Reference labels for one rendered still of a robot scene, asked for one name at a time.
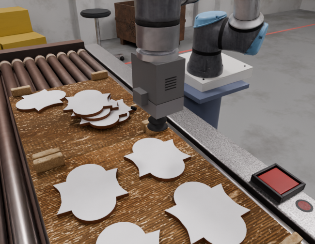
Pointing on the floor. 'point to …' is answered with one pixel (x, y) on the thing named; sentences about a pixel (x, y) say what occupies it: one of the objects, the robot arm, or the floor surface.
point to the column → (209, 100)
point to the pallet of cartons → (14, 29)
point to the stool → (95, 13)
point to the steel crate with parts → (122, 7)
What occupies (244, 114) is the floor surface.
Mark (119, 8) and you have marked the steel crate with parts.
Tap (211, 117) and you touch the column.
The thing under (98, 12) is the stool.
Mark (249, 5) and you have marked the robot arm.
